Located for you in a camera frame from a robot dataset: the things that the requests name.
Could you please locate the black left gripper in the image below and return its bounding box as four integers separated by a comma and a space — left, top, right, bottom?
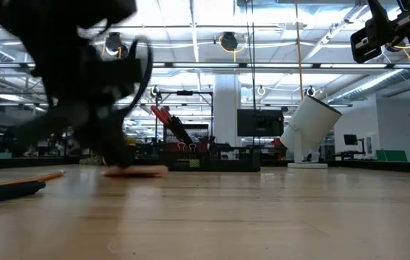
12, 39, 144, 169

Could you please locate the orange wooden pencil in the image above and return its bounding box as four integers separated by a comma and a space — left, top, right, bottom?
0, 170, 67, 186

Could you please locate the pink sticky note pad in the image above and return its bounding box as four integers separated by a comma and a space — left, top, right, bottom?
100, 165, 170, 178

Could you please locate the black pen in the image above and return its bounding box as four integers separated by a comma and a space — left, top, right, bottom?
0, 181, 47, 207

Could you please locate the black mesh desk organizer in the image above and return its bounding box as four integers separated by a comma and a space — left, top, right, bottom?
161, 123, 262, 173

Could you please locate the green panel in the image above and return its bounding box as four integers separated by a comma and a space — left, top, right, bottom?
375, 149, 408, 163

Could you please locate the black ceiling cable reel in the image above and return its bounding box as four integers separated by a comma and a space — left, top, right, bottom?
103, 31, 133, 62
385, 39, 410, 53
218, 31, 247, 53

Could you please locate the yellow hanging cable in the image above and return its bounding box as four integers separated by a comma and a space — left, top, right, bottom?
294, 0, 304, 100

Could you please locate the black background frame rig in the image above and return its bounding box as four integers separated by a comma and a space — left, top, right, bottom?
155, 90, 214, 145

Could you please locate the black hanging cable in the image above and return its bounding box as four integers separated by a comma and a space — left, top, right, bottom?
244, 0, 257, 145

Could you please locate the black wall monitor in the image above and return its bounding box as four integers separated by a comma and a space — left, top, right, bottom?
236, 109, 284, 137

